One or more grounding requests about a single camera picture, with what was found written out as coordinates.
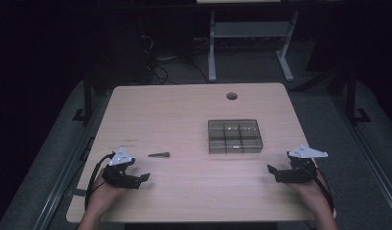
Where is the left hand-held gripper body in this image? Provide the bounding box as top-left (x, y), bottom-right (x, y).
top-left (102, 147), bottom-right (142, 190)

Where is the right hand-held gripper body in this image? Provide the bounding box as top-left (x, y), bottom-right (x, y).
top-left (274, 145), bottom-right (329, 184)

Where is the clear plastic compartment box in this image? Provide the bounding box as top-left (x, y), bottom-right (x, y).
top-left (207, 119), bottom-right (265, 154)

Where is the person's right hand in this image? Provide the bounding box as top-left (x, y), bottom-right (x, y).
top-left (288, 169), bottom-right (333, 219)

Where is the person's left hand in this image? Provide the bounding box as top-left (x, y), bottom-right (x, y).
top-left (84, 176), bottom-right (129, 221)

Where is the black metal stand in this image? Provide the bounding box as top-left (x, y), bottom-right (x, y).
top-left (342, 63), bottom-right (373, 125)
top-left (72, 71), bottom-right (96, 125)

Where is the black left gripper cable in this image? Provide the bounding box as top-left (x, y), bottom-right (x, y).
top-left (84, 151), bottom-right (117, 210)

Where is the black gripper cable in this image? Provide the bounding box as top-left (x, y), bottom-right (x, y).
top-left (84, 151), bottom-right (117, 210)
top-left (298, 164), bottom-right (335, 215)

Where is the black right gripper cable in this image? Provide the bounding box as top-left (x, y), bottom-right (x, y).
top-left (298, 164), bottom-right (335, 215)

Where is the grey metal floor rail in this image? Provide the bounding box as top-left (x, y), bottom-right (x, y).
top-left (32, 95), bottom-right (105, 230)
top-left (330, 95), bottom-right (392, 209)

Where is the black floor cable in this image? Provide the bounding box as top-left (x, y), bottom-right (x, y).
top-left (147, 58), bottom-right (211, 85)

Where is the thin white cable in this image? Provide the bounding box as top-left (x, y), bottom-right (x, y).
top-left (139, 34), bottom-right (154, 54)

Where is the grey metal desk frame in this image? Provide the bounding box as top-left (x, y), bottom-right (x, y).
top-left (207, 11), bottom-right (300, 83)

